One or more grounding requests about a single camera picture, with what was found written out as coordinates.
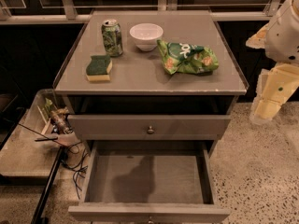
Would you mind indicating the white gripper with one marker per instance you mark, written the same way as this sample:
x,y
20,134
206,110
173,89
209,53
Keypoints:
x,y
284,36

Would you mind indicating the green rice chip bag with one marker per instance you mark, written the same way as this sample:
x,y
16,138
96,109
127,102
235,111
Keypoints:
x,y
187,58

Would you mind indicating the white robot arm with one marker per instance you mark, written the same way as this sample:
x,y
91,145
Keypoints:
x,y
280,40

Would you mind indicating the grey drawer cabinet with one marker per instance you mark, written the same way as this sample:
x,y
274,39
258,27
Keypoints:
x,y
138,83

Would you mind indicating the brass top drawer knob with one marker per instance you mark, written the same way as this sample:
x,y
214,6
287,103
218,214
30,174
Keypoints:
x,y
150,130

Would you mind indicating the brass drawer knob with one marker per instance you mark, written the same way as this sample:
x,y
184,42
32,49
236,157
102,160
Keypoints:
x,y
150,130
150,221

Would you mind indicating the open grey middle drawer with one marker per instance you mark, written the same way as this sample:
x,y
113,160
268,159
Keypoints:
x,y
130,181

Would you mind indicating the closed grey top drawer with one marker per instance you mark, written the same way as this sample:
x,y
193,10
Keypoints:
x,y
134,127

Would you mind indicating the brass middle drawer knob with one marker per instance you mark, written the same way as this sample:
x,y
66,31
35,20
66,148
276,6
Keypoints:
x,y
150,221

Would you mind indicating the white ceramic bowl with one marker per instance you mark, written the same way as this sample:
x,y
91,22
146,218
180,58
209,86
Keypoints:
x,y
146,35

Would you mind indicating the metal window railing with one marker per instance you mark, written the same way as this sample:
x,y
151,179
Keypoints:
x,y
79,11

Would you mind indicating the green soda can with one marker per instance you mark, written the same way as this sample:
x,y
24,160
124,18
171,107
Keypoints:
x,y
112,38

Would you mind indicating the green and yellow sponge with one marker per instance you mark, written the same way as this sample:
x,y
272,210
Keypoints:
x,y
99,68

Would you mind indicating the clutter items in bin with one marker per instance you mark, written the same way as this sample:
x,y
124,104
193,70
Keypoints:
x,y
57,116

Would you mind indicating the clear plastic bin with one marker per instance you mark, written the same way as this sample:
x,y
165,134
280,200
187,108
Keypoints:
x,y
32,147

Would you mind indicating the black floor rail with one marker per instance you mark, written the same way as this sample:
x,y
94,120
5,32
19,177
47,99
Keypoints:
x,y
37,217

